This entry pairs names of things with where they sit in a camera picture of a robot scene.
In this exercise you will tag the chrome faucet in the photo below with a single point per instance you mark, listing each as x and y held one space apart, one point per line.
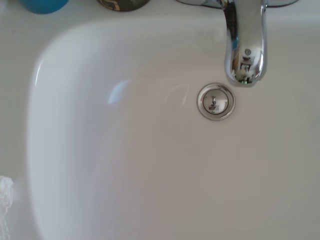
240 37

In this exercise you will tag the dark patterned jar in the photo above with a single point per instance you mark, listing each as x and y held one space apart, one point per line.
122 4

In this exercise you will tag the chrome sink drain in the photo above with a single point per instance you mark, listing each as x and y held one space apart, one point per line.
216 102

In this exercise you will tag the white vanity sink top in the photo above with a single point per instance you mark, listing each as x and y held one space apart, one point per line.
125 162

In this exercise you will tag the teal cup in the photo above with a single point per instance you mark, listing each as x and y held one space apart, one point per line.
42 5

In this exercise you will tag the white tissue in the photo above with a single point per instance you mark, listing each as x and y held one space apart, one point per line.
5 192

